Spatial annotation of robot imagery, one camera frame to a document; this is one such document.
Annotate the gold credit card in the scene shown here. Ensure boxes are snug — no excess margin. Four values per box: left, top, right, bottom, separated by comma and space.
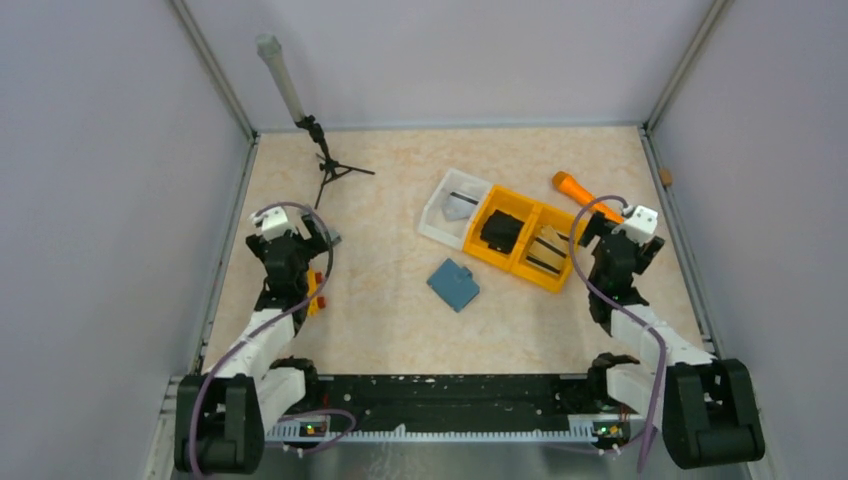
526, 225, 569, 275

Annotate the blue card holder wallet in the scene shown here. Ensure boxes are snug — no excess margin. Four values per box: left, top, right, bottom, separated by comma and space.
426, 258, 481, 313

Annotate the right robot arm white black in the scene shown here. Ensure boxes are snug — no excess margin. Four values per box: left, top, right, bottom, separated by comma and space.
574, 206, 766, 469

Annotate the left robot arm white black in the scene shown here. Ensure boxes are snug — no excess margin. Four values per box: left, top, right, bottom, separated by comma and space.
173, 211, 335, 476

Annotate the small yellow red toy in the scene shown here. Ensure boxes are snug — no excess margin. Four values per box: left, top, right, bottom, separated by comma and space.
306, 268, 326, 317

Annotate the black mini tripod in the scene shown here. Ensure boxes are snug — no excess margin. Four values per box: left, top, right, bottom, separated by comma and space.
294, 115, 375, 209

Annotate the yellow two-compartment bin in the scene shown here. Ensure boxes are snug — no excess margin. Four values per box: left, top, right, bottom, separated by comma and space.
461, 185, 575, 293

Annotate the black block in bin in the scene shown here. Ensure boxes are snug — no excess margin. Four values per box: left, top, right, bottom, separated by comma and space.
480, 210, 524, 255

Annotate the white plastic tray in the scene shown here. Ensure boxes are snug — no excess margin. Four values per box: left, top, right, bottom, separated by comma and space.
417, 168, 494, 250

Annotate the grey tube on tripod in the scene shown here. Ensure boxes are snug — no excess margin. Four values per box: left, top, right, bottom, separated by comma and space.
256, 33, 306, 127

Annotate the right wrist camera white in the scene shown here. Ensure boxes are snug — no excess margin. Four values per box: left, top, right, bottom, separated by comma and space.
617, 205, 659, 246

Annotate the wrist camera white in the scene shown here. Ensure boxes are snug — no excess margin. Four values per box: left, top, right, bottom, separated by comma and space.
617, 205, 659, 246
249, 206, 296, 241

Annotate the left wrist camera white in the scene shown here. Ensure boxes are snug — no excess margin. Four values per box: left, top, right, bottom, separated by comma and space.
249, 206, 296, 241

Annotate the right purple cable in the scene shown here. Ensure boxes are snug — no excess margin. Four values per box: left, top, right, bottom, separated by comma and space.
568, 194, 667, 475

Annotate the orange plastic cone handle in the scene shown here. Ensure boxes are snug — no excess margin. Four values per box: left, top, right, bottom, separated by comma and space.
551, 171, 624, 223

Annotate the small brown wall knob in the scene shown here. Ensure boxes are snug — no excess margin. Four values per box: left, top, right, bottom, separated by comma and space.
658, 168, 673, 188

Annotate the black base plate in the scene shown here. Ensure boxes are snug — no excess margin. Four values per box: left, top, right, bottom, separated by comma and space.
288, 374, 638, 434

